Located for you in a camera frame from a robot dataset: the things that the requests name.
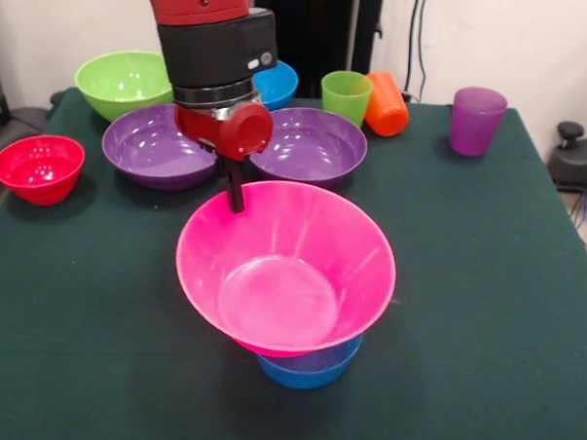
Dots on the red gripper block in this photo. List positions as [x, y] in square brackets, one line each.
[229, 129]

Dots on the blue ribbed small bowl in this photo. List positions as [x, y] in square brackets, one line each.
[306, 374]

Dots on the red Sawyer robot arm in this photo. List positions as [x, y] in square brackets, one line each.
[208, 46]

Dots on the red plastic bowl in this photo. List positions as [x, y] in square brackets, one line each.
[37, 170]

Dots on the orange plastic cup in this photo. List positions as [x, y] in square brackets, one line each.
[388, 107]

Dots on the dark green tablecloth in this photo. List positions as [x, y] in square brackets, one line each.
[464, 334]

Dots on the blue deep plastic bowl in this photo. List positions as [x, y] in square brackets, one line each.
[280, 85]

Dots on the purple plastic bowl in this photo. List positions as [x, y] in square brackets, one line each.
[150, 155]
[321, 148]

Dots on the small black table clamp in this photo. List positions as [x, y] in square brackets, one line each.
[57, 97]

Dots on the black round knob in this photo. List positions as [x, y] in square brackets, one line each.
[570, 131]

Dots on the purple plastic cup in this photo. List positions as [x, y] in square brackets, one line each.
[475, 123]

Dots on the green plastic cup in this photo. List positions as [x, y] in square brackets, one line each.
[345, 98]

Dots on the pink plastic bowl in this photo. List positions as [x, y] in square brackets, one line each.
[281, 278]

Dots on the green plastic bowl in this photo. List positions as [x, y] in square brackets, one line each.
[119, 83]

